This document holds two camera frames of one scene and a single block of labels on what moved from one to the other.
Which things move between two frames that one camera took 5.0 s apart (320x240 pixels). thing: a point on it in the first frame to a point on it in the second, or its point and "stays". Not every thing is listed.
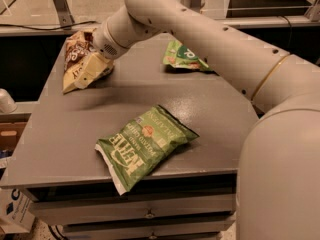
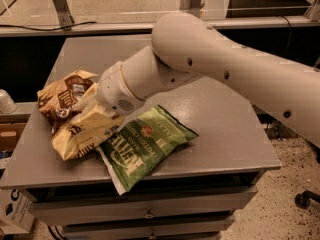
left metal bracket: x=59 y=0 stays
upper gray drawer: x=95 y=209 stays
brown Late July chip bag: x=80 y=46 to x=56 y=101
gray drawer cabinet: x=191 y=194 stays
